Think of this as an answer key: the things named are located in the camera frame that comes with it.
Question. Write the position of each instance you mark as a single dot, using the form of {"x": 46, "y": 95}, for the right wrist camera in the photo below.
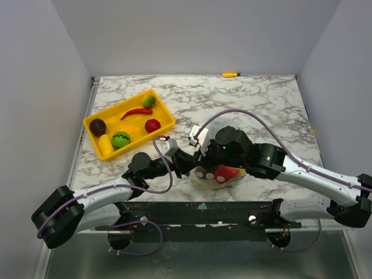
{"x": 200, "y": 140}

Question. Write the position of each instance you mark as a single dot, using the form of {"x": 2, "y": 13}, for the green yellow mango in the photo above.
{"x": 148, "y": 101}

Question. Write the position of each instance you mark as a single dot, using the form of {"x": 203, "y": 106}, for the yellow banana bunch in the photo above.
{"x": 240, "y": 173}

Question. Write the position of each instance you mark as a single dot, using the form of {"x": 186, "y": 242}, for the clear plastic screw box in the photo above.
{"x": 222, "y": 122}

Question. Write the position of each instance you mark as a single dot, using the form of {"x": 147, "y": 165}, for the yellow lemon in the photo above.
{"x": 105, "y": 145}

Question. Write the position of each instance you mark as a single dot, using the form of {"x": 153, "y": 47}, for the red bell pepper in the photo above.
{"x": 224, "y": 174}

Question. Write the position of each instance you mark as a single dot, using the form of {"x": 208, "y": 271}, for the yellow plastic tray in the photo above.
{"x": 133, "y": 125}

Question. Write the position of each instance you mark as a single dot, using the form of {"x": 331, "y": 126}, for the red apple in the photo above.
{"x": 152, "y": 125}

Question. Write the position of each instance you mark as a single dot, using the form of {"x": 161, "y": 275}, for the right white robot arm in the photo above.
{"x": 346, "y": 198}

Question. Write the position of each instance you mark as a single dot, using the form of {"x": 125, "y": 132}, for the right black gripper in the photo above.
{"x": 207, "y": 158}

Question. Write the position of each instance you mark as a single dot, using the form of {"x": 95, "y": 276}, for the green ball black squiggle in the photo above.
{"x": 120, "y": 139}

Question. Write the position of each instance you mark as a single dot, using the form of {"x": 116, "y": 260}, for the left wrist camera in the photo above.
{"x": 169, "y": 146}

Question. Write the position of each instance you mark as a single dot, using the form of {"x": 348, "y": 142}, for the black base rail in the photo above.
{"x": 149, "y": 222}

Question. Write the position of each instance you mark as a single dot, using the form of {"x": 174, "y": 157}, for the yellow screwdriver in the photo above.
{"x": 231, "y": 75}

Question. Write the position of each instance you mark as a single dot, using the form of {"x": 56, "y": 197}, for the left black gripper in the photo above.
{"x": 182, "y": 162}

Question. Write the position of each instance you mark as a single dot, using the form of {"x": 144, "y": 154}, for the clear zip top bag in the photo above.
{"x": 204, "y": 180}

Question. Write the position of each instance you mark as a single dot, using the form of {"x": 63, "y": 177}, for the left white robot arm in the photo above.
{"x": 66, "y": 212}

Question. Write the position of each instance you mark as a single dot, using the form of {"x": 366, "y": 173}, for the dark passion fruit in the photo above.
{"x": 97, "y": 127}

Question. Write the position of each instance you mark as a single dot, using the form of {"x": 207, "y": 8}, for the red chili pepper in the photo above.
{"x": 139, "y": 111}

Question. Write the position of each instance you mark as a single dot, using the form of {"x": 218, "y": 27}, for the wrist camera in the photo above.
{"x": 169, "y": 146}
{"x": 200, "y": 140}

